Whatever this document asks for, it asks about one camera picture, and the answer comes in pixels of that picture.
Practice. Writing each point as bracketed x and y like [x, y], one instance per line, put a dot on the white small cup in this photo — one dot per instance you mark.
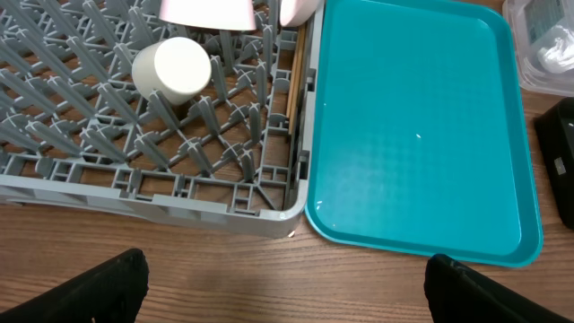
[177, 67]

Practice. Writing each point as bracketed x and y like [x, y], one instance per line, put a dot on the large white plate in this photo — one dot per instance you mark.
[293, 13]

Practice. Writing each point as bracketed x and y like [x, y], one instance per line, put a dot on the wooden chopstick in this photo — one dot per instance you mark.
[295, 70]
[297, 93]

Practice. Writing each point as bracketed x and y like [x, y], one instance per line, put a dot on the clear plastic bin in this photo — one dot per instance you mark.
[543, 35]

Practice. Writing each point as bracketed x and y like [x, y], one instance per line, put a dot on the pink shallow bowl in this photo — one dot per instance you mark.
[228, 15]

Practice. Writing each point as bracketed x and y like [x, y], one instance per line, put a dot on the grey dish rack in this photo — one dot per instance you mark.
[75, 132]

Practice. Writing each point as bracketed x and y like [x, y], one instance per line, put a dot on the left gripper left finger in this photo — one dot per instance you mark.
[112, 291]

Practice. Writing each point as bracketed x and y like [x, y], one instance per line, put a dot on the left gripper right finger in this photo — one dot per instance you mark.
[457, 293]

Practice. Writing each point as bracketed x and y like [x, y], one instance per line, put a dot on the black waste tray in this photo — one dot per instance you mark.
[554, 130]

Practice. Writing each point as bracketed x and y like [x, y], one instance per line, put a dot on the teal serving tray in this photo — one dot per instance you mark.
[420, 142]

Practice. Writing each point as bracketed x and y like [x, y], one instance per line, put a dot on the white tissue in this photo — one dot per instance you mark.
[557, 58]

